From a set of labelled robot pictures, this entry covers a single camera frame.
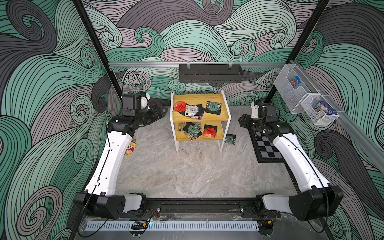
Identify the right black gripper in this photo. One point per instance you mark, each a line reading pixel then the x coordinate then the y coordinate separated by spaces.
pixel 247 121

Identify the jasmine tea bag front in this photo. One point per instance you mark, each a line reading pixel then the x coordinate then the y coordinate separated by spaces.
pixel 230 139

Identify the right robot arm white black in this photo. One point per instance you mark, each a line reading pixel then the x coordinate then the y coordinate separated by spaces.
pixel 318 198

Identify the aluminium rail wall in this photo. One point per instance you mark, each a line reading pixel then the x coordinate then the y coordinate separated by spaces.
pixel 372 151
pixel 152 64

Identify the orange floral tea bag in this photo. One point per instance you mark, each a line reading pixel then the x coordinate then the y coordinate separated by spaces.
pixel 199 116

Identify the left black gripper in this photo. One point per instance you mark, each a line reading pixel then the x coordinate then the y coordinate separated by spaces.
pixel 156 114

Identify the aluminium rail back wall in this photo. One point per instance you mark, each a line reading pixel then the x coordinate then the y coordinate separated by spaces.
pixel 152 64

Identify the red beige packet on floor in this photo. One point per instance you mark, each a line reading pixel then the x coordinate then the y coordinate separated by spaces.
pixel 131 147

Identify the jasmine tea bag lower shelf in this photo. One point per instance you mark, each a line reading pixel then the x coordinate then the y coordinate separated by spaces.
pixel 192 130

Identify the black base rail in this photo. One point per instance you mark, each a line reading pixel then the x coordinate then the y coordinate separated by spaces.
pixel 246 207

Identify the red tea bag lower shelf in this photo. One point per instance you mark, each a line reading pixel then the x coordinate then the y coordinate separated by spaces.
pixel 210 131

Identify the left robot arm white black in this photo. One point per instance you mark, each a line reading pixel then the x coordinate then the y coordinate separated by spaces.
pixel 99 198

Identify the clear bin lower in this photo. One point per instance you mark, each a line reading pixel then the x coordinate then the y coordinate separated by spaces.
pixel 318 118

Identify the red tea bag shelf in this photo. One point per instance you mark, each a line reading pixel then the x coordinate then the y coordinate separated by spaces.
pixel 210 131
pixel 180 107

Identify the white wooden two-tier shelf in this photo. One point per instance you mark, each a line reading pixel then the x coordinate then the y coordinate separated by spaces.
pixel 222 121

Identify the white slotted cable duct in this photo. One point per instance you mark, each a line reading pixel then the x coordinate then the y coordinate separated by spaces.
pixel 233 226

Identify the clear bin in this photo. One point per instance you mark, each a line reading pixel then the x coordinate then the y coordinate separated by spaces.
pixel 292 97
pixel 318 118

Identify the black perforated wall tray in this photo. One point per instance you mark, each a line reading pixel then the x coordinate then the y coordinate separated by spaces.
pixel 211 74

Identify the aluminium rail right wall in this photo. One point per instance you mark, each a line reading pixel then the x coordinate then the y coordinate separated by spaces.
pixel 372 151

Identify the blue white box in bin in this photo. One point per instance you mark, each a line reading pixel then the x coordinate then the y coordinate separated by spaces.
pixel 325 107

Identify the clear bin upper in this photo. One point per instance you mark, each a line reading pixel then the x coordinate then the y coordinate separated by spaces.
pixel 292 97

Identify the red tea bag top shelf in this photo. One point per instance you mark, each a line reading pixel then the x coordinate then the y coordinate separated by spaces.
pixel 180 107

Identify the red blue item in bin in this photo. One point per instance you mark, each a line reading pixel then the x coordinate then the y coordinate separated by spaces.
pixel 296 82

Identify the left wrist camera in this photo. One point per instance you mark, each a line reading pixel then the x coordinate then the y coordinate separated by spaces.
pixel 134 103

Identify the checkered black chessboard mat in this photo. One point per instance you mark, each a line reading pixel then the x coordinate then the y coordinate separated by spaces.
pixel 265 150

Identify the jasmine tea bag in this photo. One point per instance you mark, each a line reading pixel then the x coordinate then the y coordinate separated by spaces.
pixel 213 108
pixel 230 139

